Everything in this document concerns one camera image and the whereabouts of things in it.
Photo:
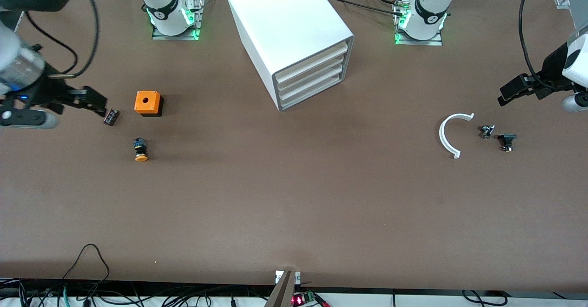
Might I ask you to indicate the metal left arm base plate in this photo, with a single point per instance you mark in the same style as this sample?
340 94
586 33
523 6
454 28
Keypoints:
436 42

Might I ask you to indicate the circuit board with red light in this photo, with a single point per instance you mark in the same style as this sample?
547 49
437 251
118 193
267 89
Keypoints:
298 300

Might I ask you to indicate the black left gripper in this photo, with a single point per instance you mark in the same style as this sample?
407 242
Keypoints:
550 74

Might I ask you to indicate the white curved plastic arc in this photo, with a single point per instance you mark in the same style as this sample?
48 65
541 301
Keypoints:
442 134

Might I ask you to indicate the orange push button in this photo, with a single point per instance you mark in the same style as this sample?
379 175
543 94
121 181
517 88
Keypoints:
140 153

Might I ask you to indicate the orange box with hole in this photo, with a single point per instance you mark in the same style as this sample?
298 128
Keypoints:
147 101

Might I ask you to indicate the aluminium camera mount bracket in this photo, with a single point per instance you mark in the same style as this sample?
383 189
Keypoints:
285 288

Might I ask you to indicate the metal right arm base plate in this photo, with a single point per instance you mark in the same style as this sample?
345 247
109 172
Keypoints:
198 19

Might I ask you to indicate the small grey black component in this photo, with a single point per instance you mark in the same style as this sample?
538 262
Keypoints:
487 131

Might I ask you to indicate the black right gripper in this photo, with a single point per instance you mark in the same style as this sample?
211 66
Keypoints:
45 92

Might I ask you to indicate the small black terminal block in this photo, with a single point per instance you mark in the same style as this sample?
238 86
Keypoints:
111 117

